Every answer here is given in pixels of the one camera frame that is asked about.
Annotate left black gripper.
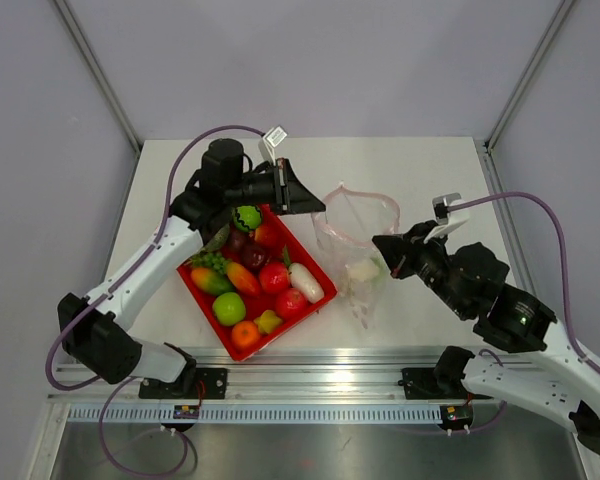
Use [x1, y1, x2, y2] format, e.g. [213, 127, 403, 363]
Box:
[225, 158, 326, 217]

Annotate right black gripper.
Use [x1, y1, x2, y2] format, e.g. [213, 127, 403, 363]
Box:
[373, 219, 471, 318]

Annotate clear zip top bag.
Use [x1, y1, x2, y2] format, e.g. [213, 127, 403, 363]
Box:
[311, 184, 400, 329]

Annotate white cauliflower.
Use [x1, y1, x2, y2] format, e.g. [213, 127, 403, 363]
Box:
[345, 257, 384, 290]

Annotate red apple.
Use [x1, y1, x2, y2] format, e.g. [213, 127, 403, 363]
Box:
[274, 288, 309, 320]

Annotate yellow starfruit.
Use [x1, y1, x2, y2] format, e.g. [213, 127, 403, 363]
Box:
[253, 310, 284, 335]

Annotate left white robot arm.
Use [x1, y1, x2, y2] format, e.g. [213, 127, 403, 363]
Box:
[51, 139, 326, 398]

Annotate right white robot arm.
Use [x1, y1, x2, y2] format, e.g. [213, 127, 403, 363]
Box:
[372, 222, 600, 456]

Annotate green toy melon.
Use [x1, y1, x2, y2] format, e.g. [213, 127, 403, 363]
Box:
[232, 205, 262, 233]

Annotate dark red plum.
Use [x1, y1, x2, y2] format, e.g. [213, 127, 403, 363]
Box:
[240, 243, 270, 272]

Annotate red tomato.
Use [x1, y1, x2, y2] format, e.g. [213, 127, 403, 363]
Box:
[258, 262, 291, 295]

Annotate white radish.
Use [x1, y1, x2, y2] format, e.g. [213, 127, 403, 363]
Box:
[288, 263, 325, 304]

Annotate red plastic tray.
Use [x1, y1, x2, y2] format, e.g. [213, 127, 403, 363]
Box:
[178, 206, 336, 361]

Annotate red orange mango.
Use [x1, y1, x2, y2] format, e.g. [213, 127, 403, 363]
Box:
[226, 261, 262, 297]

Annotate green grapes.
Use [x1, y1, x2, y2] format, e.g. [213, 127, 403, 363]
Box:
[187, 251, 231, 275]

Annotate yellow green mango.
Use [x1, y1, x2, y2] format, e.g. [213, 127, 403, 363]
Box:
[190, 267, 234, 297]

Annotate green apple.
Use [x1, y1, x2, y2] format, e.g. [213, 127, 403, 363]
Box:
[212, 292, 246, 327]

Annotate orange fruit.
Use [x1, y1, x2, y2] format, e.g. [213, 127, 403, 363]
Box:
[231, 320, 261, 351]

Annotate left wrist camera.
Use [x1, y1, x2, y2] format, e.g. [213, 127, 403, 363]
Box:
[258, 125, 288, 163]

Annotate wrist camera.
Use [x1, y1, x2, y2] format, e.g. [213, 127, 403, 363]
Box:
[258, 125, 288, 163]
[424, 192, 470, 243]

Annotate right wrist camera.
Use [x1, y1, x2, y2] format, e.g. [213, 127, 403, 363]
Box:
[424, 192, 470, 243]

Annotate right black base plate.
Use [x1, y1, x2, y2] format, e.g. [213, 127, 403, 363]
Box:
[398, 346, 489, 401]

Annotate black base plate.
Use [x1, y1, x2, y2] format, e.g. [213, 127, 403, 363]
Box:
[398, 346, 489, 401]
[139, 343, 228, 401]

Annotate left aluminium frame post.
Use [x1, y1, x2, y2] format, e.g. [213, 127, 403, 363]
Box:
[49, 0, 143, 158]

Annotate aluminium frame post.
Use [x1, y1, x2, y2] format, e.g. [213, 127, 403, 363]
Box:
[49, 0, 143, 158]
[484, 0, 579, 154]

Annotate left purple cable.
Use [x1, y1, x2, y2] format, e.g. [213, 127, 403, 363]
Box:
[44, 124, 269, 474]

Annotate aluminium mounting rail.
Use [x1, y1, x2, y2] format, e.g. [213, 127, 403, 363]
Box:
[47, 347, 536, 406]

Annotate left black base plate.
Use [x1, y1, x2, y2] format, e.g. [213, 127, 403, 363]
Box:
[139, 343, 228, 401]

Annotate white slotted cable duct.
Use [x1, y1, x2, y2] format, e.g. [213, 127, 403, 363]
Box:
[68, 403, 442, 425]

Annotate right aluminium frame post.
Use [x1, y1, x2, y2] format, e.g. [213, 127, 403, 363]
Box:
[484, 0, 579, 154]

